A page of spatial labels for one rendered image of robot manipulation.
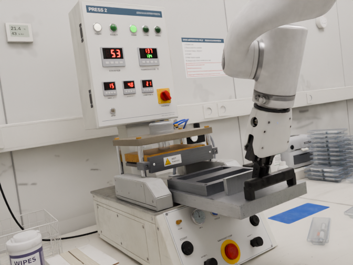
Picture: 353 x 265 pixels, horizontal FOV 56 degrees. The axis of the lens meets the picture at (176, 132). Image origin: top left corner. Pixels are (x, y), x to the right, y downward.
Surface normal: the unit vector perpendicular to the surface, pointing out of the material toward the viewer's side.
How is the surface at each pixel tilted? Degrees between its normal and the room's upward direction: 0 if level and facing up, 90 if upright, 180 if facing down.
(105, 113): 90
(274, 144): 109
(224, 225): 65
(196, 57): 90
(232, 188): 90
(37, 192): 90
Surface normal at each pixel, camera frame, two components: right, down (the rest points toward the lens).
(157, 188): 0.26, -0.77
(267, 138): 0.50, 0.31
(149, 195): -0.82, 0.14
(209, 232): 0.45, -0.44
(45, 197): 0.56, -0.03
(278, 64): -0.17, 0.33
